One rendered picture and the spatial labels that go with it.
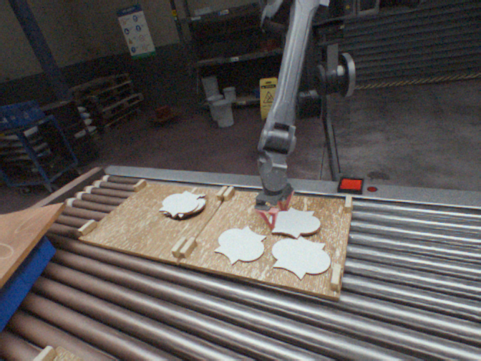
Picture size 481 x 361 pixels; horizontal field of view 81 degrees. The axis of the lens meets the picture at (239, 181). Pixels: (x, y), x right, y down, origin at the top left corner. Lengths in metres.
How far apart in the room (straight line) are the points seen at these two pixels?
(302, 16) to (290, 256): 0.58
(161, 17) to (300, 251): 5.84
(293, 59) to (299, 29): 0.07
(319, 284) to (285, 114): 0.40
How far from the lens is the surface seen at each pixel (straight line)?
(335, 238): 0.78
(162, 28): 6.30
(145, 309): 0.77
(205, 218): 0.92
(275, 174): 0.66
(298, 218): 0.82
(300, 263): 0.71
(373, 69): 5.49
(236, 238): 0.80
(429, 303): 0.72
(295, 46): 0.76
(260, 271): 0.71
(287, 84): 0.73
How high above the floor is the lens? 1.47
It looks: 30 degrees down
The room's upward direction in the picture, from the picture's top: 12 degrees counter-clockwise
